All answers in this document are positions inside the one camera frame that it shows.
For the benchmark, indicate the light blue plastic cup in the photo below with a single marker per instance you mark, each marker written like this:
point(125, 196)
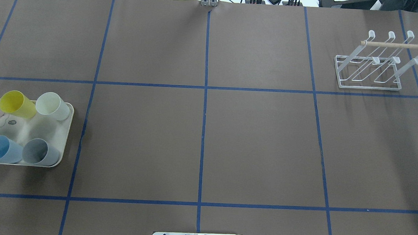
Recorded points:
point(10, 151)

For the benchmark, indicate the pale green plastic cup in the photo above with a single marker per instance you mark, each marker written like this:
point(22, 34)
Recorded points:
point(52, 105)

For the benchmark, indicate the grey plastic cup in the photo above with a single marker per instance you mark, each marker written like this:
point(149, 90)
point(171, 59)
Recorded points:
point(39, 152)

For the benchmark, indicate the yellow plastic cup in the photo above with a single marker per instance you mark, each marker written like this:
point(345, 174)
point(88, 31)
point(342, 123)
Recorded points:
point(17, 104)

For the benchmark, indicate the cream plastic tray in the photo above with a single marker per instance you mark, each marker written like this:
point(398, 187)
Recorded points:
point(22, 130)

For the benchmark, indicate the white wire cup rack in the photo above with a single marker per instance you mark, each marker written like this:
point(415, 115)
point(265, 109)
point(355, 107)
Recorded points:
point(376, 65)

